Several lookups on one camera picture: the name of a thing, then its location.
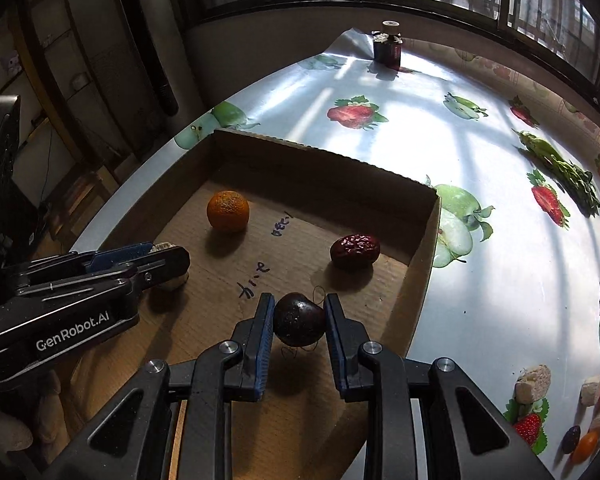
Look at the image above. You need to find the person's left hand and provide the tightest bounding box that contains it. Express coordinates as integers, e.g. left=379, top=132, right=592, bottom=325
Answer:
left=0, top=366, right=73, bottom=455

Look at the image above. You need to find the green leafy vegetable bunch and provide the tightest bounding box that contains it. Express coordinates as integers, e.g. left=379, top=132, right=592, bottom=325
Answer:
left=512, top=130, right=600, bottom=217

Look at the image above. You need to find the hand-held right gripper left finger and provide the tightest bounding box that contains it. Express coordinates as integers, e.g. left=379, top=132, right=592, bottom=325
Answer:
left=42, top=292, right=276, bottom=480

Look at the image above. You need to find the dark round plum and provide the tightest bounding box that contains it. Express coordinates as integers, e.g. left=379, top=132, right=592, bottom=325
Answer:
left=273, top=292, right=327, bottom=347

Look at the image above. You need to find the orange cherry tomato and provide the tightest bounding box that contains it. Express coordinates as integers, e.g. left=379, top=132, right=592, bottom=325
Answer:
left=571, top=431, right=600, bottom=464

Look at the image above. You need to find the black monitor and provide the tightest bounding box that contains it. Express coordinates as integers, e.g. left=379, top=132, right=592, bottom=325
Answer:
left=0, top=95, right=36, bottom=271

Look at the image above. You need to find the standing white air conditioner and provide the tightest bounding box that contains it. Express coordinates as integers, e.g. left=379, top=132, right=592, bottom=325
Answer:
left=80, top=0, right=206, bottom=156

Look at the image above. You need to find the fruit printed tablecloth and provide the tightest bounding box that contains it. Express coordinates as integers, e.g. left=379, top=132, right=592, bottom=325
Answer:
left=70, top=27, right=600, bottom=480

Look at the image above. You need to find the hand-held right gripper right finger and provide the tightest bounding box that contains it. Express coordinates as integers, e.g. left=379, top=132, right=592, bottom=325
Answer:
left=324, top=292, right=556, bottom=480

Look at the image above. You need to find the black jar with cream lid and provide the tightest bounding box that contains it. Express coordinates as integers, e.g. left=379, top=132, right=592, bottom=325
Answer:
left=371, top=20, right=404, bottom=67

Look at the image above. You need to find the wooden shelf unit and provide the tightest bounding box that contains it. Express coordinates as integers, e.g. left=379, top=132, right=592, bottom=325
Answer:
left=0, top=0, right=131, bottom=211

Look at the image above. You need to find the shallow cardboard box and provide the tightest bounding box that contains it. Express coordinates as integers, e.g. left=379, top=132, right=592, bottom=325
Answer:
left=55, top=129, right=441, bottom=480

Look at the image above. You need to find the red dried jujube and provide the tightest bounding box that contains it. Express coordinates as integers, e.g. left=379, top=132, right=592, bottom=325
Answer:
left=329, top=233, right=382, bottom=271

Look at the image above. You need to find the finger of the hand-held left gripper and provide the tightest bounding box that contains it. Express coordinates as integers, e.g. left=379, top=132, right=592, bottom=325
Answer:
left=17, top=246, right=191, bottom=301
left=5, top=242, right=155, bottom=286

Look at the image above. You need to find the orange mandarin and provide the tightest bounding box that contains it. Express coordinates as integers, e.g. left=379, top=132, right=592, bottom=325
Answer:
left=206, top=190, right=250, bottom=233

